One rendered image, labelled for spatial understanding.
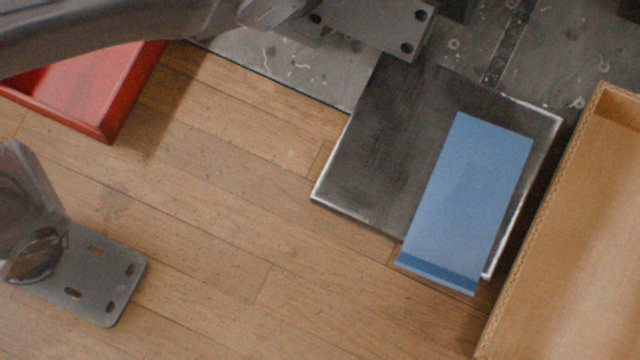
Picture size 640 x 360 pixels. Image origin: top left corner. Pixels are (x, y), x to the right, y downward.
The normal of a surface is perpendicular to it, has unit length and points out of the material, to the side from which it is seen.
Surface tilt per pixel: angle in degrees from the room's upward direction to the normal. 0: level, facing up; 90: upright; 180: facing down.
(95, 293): 0
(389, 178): 0
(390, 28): 29
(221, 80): 0
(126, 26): 85
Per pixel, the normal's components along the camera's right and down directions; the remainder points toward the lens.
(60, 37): 0.51, 0.81
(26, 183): 0.86, -0.51
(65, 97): -0.02, -0.25
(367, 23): -0.22, 0.21
